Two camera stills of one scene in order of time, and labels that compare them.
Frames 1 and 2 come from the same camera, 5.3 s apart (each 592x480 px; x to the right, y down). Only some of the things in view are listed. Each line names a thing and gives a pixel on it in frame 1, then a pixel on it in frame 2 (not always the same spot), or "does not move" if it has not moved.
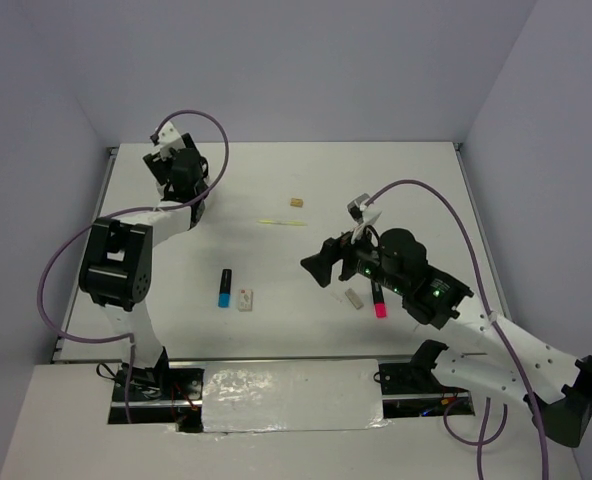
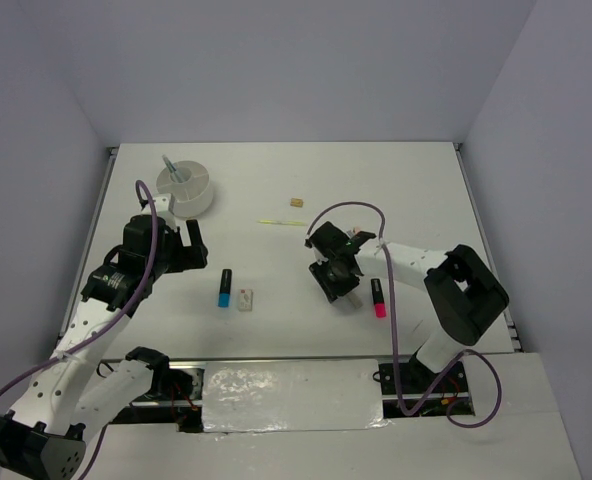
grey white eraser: [354, 298] does not move
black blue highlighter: [225, 290] does not move
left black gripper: [158, 167] to [189, 257]
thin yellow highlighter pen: [282, 222] does not move
